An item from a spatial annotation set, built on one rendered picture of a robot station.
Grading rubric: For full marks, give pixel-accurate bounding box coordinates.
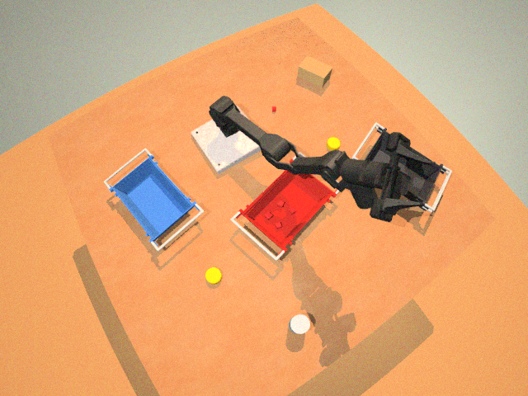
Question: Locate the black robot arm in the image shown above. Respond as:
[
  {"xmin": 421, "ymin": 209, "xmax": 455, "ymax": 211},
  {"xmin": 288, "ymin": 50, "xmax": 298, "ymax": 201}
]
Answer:
[{"xmin": 209, "ymin": 96, "xmax": 411, "ymax": 210}]

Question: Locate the grey cylinder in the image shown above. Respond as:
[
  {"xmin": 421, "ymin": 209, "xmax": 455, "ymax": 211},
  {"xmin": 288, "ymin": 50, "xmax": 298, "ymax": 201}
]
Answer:
[{"xmin": 288, "ymin": 315, "xmax": 310, "ymax": 334}]

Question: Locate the yellow short cylinder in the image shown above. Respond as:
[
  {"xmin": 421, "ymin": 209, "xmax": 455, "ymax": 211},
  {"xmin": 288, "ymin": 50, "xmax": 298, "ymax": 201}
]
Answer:
[
  {"xmin": 205, "ymin": 267, "xmax": 222, "ymax": 285},
  {"xmin": 326, "ymin": 137, "xmax": 341, "ymax": 151}
]

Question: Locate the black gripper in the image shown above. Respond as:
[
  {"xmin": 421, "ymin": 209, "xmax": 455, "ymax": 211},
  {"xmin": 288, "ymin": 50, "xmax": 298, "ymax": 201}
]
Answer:
[{"xmin": 356, "ymin": 132, "xmax": 432, "ymax": 223}]

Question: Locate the red plastic tray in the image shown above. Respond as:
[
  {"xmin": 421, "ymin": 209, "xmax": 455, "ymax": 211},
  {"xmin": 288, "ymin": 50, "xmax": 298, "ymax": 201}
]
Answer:
[{"xmin": 236, "ymin": 170, "xmax": 338, "ymax": 255}]

